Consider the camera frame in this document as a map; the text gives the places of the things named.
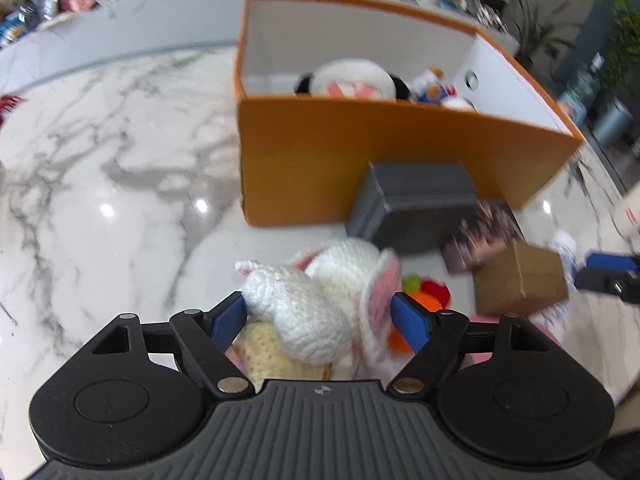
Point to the crochet carrot toy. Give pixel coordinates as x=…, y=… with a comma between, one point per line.
x=435, y=292

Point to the blue bottle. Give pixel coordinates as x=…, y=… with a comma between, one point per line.
x=580, y=90

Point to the potted green plant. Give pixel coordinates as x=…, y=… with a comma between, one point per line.
x=537, y=30

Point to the cream crochet toy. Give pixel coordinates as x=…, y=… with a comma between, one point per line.
x=265, y=355

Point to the red feather toy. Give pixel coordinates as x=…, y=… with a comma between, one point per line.
x=11, y=105

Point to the white blue packet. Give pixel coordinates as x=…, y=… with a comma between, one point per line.
x=565, y=247

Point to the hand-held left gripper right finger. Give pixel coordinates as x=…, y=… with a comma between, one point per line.
x=410, y=319

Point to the blue snack packet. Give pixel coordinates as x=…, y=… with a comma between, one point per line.
x=15, y=27

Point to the small blue orange plush toy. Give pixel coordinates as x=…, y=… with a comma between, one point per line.
x=432, y=91

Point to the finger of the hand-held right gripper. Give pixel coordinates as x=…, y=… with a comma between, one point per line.
x=600, y=280
x=610, y=261

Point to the dark grey box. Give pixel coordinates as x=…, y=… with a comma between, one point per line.
x=415, y=200

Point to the brown cardboard box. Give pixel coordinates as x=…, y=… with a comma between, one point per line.
x=520, y=280

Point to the cow figurines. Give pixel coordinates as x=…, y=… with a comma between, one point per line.
x=490, y=16

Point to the white crochet rabbit toy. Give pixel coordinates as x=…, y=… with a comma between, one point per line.
x=310, y=310

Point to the panda plush toy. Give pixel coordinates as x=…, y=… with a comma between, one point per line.
x=350, y=77

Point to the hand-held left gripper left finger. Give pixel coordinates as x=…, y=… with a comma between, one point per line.
x=227, y=317

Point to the dark printed photo card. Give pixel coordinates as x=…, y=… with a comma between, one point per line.
x=480, y=240

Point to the orange cardboard storage box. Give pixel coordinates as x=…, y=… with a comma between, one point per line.
x=310, y=160

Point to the plant in grey pot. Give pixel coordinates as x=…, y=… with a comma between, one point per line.
x=617, y=110

